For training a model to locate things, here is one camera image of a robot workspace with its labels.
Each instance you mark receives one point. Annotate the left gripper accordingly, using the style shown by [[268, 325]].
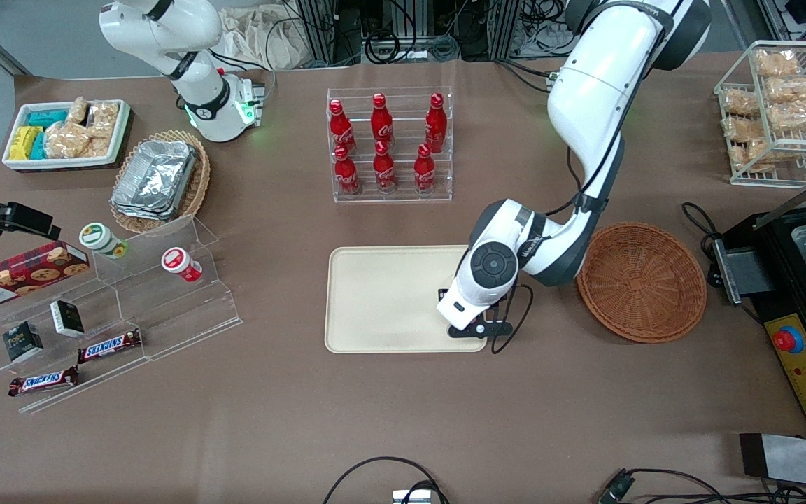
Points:
[[442, 293]]

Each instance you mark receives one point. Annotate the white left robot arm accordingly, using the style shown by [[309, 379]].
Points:
[[599, 98]]

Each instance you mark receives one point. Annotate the beige plastic tray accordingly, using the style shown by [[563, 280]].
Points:
[[389, 301]]

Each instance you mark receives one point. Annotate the white rectangular snack tray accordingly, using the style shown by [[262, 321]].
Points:
[[11, 162]]

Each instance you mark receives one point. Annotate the light wicker basket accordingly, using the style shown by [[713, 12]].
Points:
[[193, 189]]

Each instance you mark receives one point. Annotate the brown wicker basket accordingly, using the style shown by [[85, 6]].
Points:
[[644, 283]]

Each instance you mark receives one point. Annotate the red tartan Walkers cookie box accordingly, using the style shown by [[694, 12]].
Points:
[[18, 276]]

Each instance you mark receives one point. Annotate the green lid yogurt cup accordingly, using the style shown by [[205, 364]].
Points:
[[102, 240]]

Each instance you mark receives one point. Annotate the teal snack pack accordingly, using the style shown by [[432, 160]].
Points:
[[38, 145], [46, 117]]

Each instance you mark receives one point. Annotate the yellow snack pack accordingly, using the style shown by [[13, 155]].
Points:
[[24, 142]]

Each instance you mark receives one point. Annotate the crispy snack bag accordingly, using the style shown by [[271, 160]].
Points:
[[749, 155], [798, 114], [795, 89], [775, 63], [66, 141], [99, 147], [742, 129], [104, 117], [78, 110], [740, 101]]

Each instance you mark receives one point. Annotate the black tea box white label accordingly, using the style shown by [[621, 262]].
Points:
[[67, 318]]

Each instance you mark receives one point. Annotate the black tea box gold print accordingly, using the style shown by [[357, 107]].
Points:
[[23, 343]]

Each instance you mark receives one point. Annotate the red Coca-Cola bottle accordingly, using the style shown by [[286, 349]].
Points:
[[347, 171], [424, 169], [341, 126], [381, 120], [435, 122], [384, 168]]

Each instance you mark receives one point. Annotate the stacked aluminium foil containers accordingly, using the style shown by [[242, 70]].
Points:
[[154, 178]]

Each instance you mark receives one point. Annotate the Snickers chocolate bar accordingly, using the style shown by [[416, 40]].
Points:
[[109, 346], [43, 381]]

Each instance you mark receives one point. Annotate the red lid yogurt cup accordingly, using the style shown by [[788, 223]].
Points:
[[180, 264]]

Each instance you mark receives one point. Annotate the clear acrylic bottle rack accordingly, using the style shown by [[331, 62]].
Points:
[[389, 147]]

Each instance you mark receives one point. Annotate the clear acrylic stepped shelf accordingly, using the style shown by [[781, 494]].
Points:
[[165, 315]]

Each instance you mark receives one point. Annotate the grey metal block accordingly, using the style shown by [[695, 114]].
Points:
[[742, 269]]

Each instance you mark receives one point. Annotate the beige cloth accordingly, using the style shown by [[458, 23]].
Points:
[[270, 35]]

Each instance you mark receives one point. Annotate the black machine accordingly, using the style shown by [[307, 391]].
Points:
[[781, 280]]

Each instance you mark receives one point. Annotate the red emergency stop button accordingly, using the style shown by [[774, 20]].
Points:
[[788, 340]]

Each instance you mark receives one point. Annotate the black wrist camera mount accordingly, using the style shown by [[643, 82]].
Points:
[[480, 329]]

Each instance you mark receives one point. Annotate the aluminium frame rack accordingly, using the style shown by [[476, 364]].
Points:
[[319, 31]]

